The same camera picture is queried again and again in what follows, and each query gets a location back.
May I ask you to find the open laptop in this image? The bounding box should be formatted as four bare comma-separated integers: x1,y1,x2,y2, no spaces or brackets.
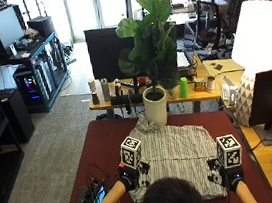
175,48,197,75

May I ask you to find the black cabinet with coloured lights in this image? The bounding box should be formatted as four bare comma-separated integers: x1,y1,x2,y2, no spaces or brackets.
0,84,37,148

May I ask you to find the small black bottle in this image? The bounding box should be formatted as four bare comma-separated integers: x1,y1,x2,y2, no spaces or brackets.
91,91,101,106

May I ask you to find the black speaker bar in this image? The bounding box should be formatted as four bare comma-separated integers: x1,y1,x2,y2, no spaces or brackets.
109,91,146,107

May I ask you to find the blue and black shelf cart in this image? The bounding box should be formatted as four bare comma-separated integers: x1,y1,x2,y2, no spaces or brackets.
0,29,74,119

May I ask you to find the grey metal bottle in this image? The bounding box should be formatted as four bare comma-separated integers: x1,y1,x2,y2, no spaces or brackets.
99,77,112,103

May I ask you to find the black-framed monitor with pale screen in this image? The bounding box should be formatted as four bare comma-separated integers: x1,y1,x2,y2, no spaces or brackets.
0,1,32,60

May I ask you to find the black office chair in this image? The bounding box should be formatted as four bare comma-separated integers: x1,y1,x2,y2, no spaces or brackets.
217,0,272,43

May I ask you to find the person's right hand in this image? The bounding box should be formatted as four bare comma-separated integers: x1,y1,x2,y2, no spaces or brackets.
206,154,247,194

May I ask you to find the black box on cart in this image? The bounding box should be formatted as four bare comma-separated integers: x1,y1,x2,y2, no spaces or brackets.
25,15,57,41

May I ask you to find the white paper cup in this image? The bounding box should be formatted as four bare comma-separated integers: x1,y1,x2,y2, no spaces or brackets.
87,77,97,94

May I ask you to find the large black monitor back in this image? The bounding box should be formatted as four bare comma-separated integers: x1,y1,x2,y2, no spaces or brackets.
83,23,141,85

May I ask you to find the person's left hand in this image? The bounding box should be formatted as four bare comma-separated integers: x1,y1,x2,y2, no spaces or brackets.
117,159,153,193

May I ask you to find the dark red tablecloth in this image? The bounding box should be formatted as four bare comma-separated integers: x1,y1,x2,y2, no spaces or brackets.
49,98,272,203

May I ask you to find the white marker cube on glove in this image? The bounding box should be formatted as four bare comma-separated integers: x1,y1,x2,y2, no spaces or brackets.
117,134,146,172
213,132,245,171

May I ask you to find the green cup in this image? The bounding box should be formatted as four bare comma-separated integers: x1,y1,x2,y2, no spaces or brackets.
177,76,191,100

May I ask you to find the small yellow box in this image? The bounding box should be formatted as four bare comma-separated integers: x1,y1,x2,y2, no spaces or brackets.
193,77,208,94

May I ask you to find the potted leafy plant, white pot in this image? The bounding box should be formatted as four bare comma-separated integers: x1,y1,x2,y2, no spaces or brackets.
110,0,189,132

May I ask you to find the white boxy gadget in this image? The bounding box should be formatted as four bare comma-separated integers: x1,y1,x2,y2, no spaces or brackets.
219,74,242,108

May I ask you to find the computer tower with coloured lights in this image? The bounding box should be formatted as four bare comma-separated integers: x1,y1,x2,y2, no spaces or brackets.
11,56,59,113

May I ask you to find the white marker cube on left glove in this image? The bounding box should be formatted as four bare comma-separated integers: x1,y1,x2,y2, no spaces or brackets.
117,134,146,172

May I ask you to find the pale round jar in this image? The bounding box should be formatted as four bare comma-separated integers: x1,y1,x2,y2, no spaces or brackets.
204,75,217,94

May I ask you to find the white marker cube on right glove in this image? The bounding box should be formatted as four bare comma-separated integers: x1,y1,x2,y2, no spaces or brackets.
213,132,245,171

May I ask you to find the white lamp with patterned base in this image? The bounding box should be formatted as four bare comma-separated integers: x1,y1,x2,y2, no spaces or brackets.
218,0,272,130

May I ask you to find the long wooden desk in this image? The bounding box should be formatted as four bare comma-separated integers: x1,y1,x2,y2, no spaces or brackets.
84,54,251,128

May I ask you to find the grey striped white shirt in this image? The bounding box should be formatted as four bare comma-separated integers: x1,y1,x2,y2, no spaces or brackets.
119,105,230,203

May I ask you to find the black device with lit screen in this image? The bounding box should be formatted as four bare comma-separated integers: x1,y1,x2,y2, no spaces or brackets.
70,178,112,203

